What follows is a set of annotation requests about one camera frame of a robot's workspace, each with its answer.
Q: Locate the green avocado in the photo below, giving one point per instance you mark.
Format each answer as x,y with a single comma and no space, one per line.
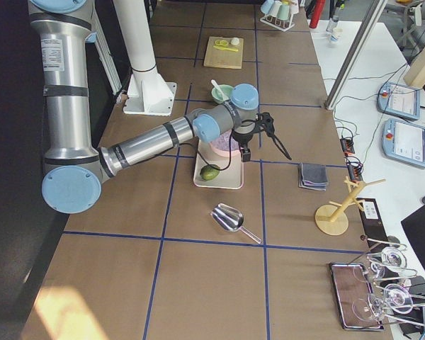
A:
209,172

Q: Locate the aluminium frame post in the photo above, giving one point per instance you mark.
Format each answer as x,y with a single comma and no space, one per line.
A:
367,25

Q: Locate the teach pendant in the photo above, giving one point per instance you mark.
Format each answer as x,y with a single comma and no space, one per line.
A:
404,142
399,100

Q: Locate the yellow lemon slice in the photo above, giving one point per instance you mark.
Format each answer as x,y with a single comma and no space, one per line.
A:
221,43

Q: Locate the metal ice scoop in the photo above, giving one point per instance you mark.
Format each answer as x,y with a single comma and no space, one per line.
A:
231,220

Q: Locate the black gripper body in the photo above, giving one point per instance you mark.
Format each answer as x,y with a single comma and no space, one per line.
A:
242,138

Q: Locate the folded grey cloths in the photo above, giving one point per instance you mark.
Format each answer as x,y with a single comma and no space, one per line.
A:
312,176

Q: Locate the lower teach pendant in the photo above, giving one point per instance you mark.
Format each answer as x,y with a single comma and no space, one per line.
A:
404,142

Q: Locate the pink bowl with ice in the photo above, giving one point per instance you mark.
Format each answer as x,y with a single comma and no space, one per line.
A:
225,145

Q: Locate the beige rectangular tray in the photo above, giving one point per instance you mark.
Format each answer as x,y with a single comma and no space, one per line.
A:
231,178

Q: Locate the white cup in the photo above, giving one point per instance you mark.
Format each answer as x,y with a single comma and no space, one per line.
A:
273,12

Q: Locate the wine glass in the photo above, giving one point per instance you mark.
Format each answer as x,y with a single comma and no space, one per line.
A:
391,258

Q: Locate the green cup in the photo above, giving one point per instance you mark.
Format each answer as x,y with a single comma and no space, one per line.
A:
283,12

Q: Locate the light blue cup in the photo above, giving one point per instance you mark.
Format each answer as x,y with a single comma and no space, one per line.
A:
266,6

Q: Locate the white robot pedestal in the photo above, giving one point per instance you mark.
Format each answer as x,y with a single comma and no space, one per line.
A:
148,93

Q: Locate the wooden cutting board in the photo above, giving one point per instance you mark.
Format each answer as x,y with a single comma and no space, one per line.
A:
229,57

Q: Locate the white wire cup rack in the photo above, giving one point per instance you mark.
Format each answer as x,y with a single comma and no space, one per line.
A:
278,23

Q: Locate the white plastic spoon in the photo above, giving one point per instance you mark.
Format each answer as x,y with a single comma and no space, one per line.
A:
218,90

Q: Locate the green bowl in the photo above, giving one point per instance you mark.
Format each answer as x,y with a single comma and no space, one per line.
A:
227,90

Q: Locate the wooden mug tree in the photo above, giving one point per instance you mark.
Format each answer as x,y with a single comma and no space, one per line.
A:
331,218

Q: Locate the upper teach pendant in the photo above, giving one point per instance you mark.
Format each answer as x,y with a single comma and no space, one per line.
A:
399,100

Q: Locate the red bottle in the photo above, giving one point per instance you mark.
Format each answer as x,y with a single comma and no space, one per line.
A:
317,12

